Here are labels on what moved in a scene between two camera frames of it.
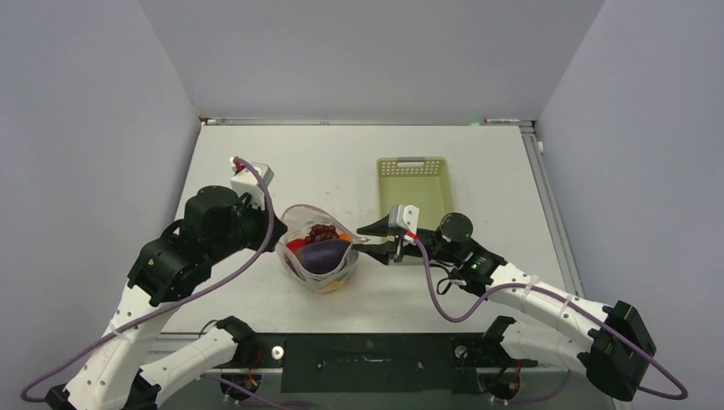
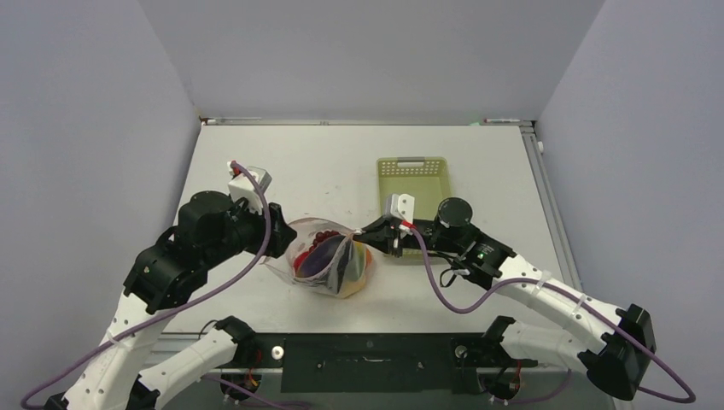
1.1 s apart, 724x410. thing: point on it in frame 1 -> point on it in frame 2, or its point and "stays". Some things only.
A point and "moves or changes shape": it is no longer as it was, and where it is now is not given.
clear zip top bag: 316,247 moves or changes shape
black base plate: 379,363 stays
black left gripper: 259,215 stays
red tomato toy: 295,244 -> 298,260
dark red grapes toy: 319,231 moves or changes shape
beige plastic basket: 421,182 stays
